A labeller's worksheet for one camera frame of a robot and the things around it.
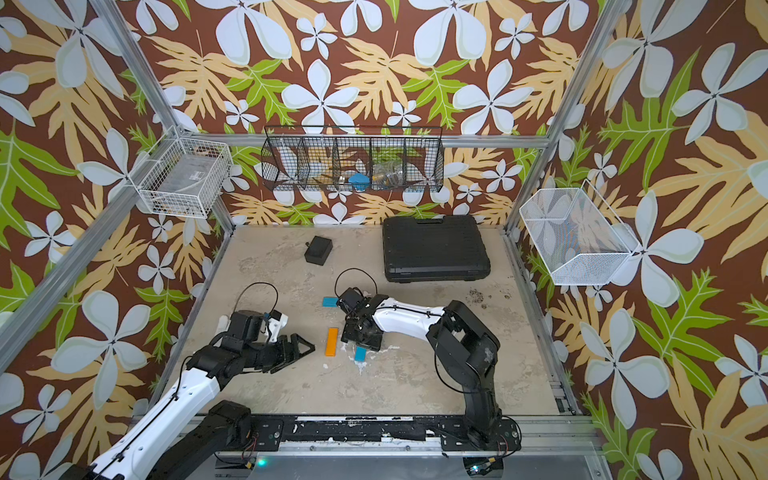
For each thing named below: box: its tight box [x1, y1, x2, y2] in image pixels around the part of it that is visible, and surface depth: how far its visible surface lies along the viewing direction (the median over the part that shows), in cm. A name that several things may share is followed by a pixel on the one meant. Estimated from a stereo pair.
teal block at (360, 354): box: [354, 346, 367, 362], surface depth 89 cm
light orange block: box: [324, 327, 339, 357], surface depth 92 cm
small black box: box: [304, 235, 333, 266], surface depth 113 cm
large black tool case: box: [382, 215, 491, 283], surface depth 107 cm
